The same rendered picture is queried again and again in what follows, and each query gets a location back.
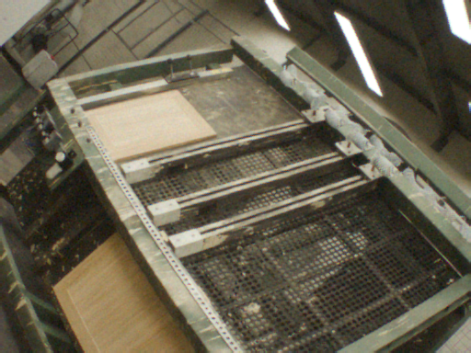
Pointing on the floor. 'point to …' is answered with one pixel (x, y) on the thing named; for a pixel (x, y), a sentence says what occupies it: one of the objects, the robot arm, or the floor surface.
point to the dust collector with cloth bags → (41, 39)
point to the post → (13, 96)
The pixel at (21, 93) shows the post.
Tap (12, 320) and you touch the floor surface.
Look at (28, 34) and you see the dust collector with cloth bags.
